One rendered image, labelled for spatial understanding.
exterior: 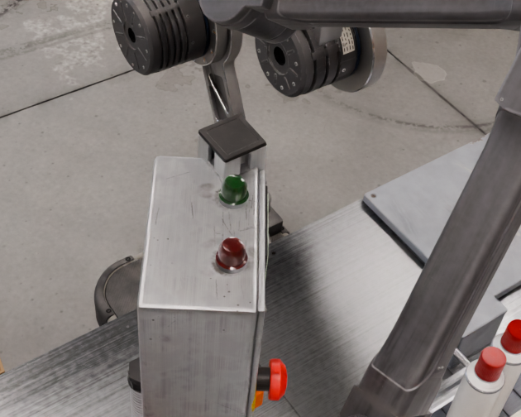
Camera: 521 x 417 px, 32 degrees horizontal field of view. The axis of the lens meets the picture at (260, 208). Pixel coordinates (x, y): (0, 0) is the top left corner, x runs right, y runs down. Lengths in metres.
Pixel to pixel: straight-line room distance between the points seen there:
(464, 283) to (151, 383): 0.29
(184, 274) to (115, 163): 2.19
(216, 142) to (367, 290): 0.81
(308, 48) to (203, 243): 0.73
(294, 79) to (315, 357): 0.44
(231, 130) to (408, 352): 0.27
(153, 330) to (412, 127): 2.46
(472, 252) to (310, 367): 0.65
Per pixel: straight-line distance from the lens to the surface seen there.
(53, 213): 2.79
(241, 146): 0.80
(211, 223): 0.77
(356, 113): 3.15
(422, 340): 0.88
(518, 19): 0.87
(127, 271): 2.32
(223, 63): 1.99
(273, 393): 0.85
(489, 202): 0.85
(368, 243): 1.64
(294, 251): 1.60
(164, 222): 0.77
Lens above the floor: 2.05
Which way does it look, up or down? 47 degrees down
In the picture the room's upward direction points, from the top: 6 degrees clockwise
